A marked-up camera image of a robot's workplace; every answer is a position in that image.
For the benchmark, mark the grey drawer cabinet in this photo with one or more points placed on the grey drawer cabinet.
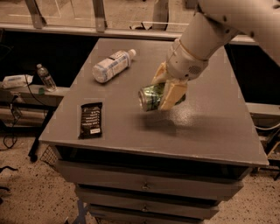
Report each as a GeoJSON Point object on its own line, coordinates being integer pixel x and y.
{"type": "Point", "coordinates": [209, 135]}

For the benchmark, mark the grey side bench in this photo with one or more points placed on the grey side bench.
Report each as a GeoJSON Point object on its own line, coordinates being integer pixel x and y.
{"type": "Point", "coordinates": [33, 97]}

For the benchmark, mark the metal window rail frame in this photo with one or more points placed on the metal window rail frame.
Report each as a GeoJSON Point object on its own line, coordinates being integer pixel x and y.
{"type": "Point", "coordinates": [131, 19]}

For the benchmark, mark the grey drawer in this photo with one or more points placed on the grey drawer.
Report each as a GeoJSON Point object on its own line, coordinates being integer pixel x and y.
{"type": "Point", "coordinates": [127, 215]}
{"type": "Point", "coordinates": [158, 204]}
{"type": "Point", "coordinates": [148, 181]}

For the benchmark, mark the black rxbar chocolate wrapper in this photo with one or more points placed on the black rxbar chocolate wrapper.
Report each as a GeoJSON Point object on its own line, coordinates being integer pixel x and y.
{"type": "Point", "coordinates": [91, 120]}

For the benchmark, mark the white labelled plastic bottle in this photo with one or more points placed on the white labelled plastic bottle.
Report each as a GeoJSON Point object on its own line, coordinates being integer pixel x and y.
{"type": "Point", "coordinates": [114, 64]}

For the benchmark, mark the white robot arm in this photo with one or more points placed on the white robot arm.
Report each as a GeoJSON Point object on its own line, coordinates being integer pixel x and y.
{"type": "Point", "coordinates": [214, 24]}

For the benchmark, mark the middle grey drawer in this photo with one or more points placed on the middle grey drawer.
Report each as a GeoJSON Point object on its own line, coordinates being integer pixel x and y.
{"type": "Point", "coordinates": [158, 204]}

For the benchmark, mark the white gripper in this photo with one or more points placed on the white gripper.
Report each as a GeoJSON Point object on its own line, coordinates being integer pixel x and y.
{"type": "Point", "coordinates": [184, 62]}

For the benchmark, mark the small clear water bottle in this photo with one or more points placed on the small clear water bottle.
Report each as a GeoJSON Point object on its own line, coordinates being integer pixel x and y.
{"type": "Point", "coordinates": [46, 78]}

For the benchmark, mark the top grey drawer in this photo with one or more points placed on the top grey drawer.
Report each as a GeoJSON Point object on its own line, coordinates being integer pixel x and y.
{"type": "Point", "coordinates": [148, 181]}

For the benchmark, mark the bottom grey drawer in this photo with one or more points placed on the bottom grey drawer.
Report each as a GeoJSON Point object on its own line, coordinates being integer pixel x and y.
{"type": "Point", "coordinates": [127, 215]}

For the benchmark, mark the green crushed soda can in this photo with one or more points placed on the green crushed soda can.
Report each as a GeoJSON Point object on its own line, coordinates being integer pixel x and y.
{"type": "Point", "coordinates": [150, 97]}

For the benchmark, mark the white wipes pack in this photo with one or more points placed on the white wipes pack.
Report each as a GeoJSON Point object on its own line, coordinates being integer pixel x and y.
{"type": "Point", "coordinates": [16, 81]}

